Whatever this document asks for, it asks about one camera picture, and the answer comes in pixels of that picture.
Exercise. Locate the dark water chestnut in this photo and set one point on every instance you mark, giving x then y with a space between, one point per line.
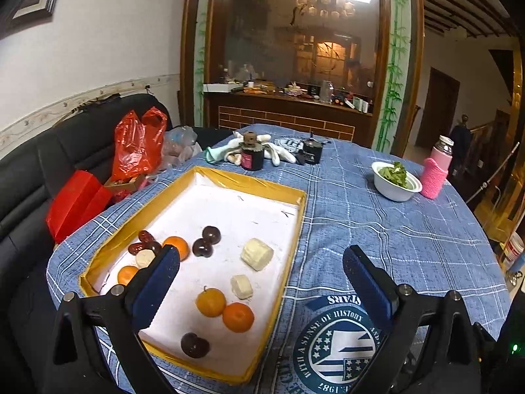
203 248
211 234
195 344
155 247

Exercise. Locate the glass jar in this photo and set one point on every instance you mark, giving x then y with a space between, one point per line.
326 90

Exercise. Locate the wooden stair railing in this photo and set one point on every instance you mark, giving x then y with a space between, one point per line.
500 164

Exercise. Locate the red jujube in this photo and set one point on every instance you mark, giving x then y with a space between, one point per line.
135 248
144 236

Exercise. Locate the yellow-rimmed white tray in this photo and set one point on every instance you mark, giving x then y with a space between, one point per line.
246 213

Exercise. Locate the large white cylindrical chunk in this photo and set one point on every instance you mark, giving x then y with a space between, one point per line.
257 253

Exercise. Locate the white plastic bucket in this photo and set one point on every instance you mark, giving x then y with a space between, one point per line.
514 250

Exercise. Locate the dark jar with cork lid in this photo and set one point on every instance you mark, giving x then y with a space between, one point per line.
252 158

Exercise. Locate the long white box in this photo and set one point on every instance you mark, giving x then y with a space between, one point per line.
217 88

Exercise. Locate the brick pattern counter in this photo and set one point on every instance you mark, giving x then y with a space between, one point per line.
287 119

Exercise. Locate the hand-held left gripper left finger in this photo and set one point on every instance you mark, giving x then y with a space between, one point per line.
158 287

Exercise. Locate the small white cylindrical chunk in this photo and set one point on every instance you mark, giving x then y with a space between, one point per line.
144 258
242 286

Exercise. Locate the dark jacket on post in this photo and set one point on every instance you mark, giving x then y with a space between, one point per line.
461 139

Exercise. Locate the wooden framed glass partition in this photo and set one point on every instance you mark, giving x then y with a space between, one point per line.
254 28

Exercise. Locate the yellowish mandarin with stem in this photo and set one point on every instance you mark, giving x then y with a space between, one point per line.
210 301

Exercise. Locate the red plastic bag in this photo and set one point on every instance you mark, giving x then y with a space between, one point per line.
135 147

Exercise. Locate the blue plaid tablecloth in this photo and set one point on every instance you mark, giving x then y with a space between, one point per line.
369 221

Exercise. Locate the green leafy vegetables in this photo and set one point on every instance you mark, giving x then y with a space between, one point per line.
393 172

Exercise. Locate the red paper bag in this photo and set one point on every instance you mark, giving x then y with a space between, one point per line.
74 205

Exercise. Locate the pink sleeved bottle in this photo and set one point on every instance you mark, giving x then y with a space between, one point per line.
434 176

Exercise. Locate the wooden door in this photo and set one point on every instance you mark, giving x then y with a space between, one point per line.
437 111

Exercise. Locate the orange mandarin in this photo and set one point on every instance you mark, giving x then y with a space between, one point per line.
238 317
127 275
177 246

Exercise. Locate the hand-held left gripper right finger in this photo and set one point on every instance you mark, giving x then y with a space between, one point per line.
369 287

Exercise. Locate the clear plastic bag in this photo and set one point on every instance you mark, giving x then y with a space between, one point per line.
180 139

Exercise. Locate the clear plastic jug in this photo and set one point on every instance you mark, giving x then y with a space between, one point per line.
246 72

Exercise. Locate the black leather sofa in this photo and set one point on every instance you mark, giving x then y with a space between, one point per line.
24 213

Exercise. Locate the pale green glove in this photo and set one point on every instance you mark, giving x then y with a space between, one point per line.
215 154

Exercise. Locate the brown cardboard box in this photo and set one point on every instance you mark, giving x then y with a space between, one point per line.
123 186

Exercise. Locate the white bowl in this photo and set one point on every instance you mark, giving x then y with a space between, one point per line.
393 192

